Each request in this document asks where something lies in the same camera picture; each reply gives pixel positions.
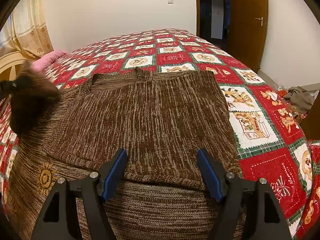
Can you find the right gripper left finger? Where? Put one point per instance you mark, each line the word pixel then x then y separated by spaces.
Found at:
pixel 58 218

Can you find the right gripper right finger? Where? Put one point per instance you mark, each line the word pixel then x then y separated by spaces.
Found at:
pixel 264 219

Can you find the brown knitted sweater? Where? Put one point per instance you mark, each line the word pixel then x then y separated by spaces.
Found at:
pixel 161 120

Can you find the grey clothes on floor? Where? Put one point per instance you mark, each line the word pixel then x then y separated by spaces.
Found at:
pixel 300 98

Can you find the beige wooden headboard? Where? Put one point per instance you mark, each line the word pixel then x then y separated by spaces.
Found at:
pixel 11 64

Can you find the pink folded blanket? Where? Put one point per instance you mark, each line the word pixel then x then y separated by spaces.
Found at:
pixel 47 59

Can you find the beige patterned curtain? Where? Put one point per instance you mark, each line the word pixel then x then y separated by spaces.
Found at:
pixel 25 31

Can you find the red patchwork bed quilt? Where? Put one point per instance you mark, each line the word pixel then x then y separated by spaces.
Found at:
pixel 269 142

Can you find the brown wooden dresser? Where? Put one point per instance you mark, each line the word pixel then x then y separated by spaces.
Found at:
pixel 311 124

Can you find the brown patterned cloth on floor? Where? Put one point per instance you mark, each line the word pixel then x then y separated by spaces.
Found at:
pixel 296 114

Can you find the red plastic bag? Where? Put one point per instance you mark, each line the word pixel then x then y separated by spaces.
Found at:
pixel 281 91

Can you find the brown wooden door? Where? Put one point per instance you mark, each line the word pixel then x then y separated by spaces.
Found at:
pixel 246 37

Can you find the brass door handle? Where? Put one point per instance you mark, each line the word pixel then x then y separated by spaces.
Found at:
pixel 261 20

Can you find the brown door frame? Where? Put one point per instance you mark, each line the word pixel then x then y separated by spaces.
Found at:
pixel 198 17

